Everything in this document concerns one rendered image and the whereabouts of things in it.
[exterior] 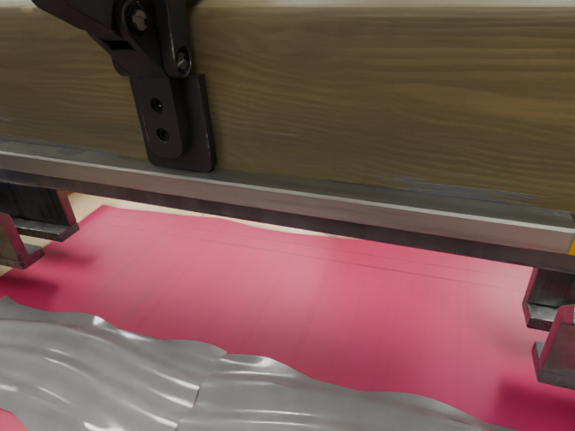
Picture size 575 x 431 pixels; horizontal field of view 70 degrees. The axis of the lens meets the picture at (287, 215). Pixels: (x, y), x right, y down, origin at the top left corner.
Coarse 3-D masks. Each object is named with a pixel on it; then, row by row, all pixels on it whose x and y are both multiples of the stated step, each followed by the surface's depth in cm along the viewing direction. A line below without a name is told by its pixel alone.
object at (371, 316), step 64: (320, 256) 32; (384, 256) 31; (448, 256) 31; (256, 320) 26; (320, 320) 26; (384, 320) 26; (448, 320) 25; (512, 320) 25; (384, 384) 22; (448, 384) 22; (512, 384) 21
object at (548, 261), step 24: (0, 168) 25; (96, 192) 23; (120, 192) 22; (144, 192) 22; (240, 216) 20; (264, 216) 20; (288, 216) 19; (312, 216) 19; (384, 240) 18; (408, 240) 18; (432, 240) 18; (456, 240) 17; (528, 264) 17; (552, 264) 16
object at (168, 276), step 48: (96, 240) 35; (144, 240) 35; (192, 240) 35; (240, 240) 34; (288, 240) 34; (0, 288) 30; (48, 288) 30; (96, 288) 30; (144, 288) 30; (192, 288) 29; (240, 288) 29; (192, 336) 25
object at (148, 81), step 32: (128, 0) 13; (128, 32) 13; (128, 64) 15; (160, 64) 14; (160, 96) 16; (192, 96) 16; (160, 128) 16; (192, 128) 17; (160, 160) 18; (192, 160) 17
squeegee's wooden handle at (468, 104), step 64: (0, 0) 19; (192, 0) 15; (256, 0) 15; (320, 0) 14; (384, 0) 13; (448, 0) 13; (512, 0) 12; (0, 64) 19; (64, 64) 18; (256, 64) 15; (320, 64) 14; (384, 64) 14; (448, 64) 13; (512, 64) 13; (0, 128) 21; (64, 128) 20; (128, 128) 19; (256, 128) 16; (320, 128) 16; (384, 128) 15; (448, 128) 14; (512, 128) 13; (448, 192) 15; (512, 192) 14
